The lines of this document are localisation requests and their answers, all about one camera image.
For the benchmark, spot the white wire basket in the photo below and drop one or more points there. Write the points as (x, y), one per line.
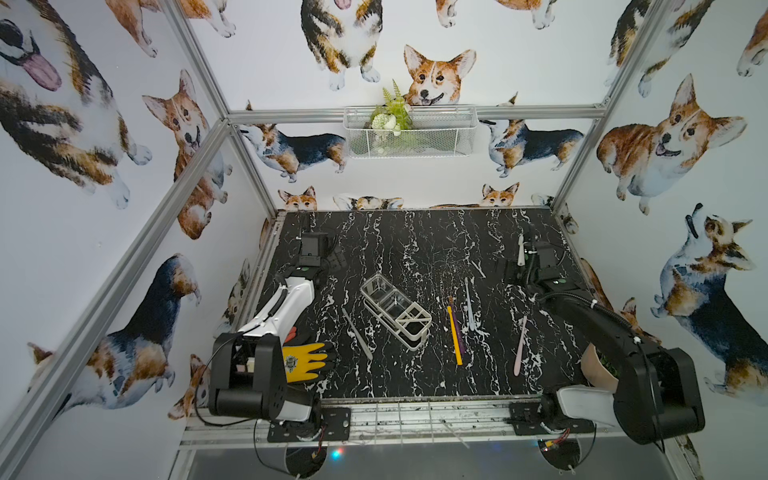
(436, 132)

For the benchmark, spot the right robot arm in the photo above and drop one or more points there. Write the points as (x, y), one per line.
(656, 396)

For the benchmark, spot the green fern plant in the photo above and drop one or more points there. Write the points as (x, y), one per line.
(390, 120)

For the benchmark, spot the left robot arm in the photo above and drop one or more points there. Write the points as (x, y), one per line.
(247, 371)

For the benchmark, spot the white toothbrush holder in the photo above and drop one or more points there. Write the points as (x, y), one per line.
(404, 318)

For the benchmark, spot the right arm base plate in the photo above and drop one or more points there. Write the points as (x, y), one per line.
(534, 418)

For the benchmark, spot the yellow work glove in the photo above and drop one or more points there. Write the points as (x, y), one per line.
(308, 363)

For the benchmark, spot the potted green plant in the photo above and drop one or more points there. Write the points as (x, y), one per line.
(595, 372)

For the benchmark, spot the light blue toothbrush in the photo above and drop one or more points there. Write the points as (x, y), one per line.
(469, 307)

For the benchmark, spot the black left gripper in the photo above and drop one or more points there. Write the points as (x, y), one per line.
(315, 241)

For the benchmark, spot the purple toothbrush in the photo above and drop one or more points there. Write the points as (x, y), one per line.
(457, 324)

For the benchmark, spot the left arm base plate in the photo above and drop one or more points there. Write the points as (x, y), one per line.
(327, 424)

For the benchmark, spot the grey toothbrush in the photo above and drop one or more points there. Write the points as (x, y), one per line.
(363, 345)

